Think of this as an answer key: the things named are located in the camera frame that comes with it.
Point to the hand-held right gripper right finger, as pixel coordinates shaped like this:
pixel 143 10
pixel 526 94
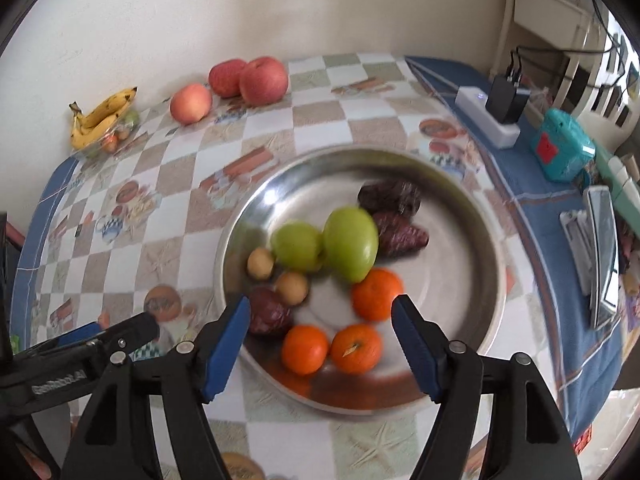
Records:
pixel 415 350

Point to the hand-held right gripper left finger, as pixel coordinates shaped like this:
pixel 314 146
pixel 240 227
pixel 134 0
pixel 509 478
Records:
pixel 227 350

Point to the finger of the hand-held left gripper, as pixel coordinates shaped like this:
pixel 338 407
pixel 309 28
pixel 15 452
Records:
pixel 75 335
pixel 135 332

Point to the purple sweet potato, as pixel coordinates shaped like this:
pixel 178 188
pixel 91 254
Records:
pixel 267 311
pixel 402 235

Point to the orange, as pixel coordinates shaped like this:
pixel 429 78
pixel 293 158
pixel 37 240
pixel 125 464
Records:
pixel 305 350
pixel 356 349
pixel 377 295

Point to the small brown longan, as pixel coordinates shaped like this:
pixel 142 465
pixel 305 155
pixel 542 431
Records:
pixel 261 263
pixel 292 288

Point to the round metal plate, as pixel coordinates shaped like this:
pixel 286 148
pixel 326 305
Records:
pixel 450 260

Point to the green apple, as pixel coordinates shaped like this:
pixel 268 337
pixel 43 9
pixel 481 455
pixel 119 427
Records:
pixel 350 242
pixel 296 247

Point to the dark sweet potato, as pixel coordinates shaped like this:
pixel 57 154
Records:
pixel 392 198

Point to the silver flat case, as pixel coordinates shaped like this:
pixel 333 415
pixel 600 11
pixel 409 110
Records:
pixel 575 250

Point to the clear plastic fruit container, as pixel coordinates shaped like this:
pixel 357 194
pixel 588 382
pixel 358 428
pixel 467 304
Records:
pixel 117 137

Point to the silver flat device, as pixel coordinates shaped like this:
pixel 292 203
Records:
pixel 602 255

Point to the bunch of yellow bananas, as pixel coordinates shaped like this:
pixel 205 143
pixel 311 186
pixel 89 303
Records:
pixel 97 120

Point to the pale pink apple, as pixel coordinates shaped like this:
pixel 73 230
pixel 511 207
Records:
pixel 191 104

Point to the white power strip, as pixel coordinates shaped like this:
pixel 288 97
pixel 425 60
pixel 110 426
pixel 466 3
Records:
pixel 480 110

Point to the teal box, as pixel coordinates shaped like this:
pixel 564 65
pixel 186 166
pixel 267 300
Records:
pixel 562 145

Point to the checkered printed tablecloth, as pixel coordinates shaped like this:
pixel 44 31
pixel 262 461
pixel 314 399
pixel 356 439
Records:
pixel 320 110

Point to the black charger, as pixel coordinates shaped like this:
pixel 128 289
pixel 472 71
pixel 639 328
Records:
pixel 507 100

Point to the red apple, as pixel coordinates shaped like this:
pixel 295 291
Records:
pixel 264 81
pixel 226 78

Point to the pale green box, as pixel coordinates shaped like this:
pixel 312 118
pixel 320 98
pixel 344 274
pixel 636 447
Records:
pixel 617 170

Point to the white wooden chair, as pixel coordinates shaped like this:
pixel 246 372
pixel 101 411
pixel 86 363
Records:
pixel 545 15

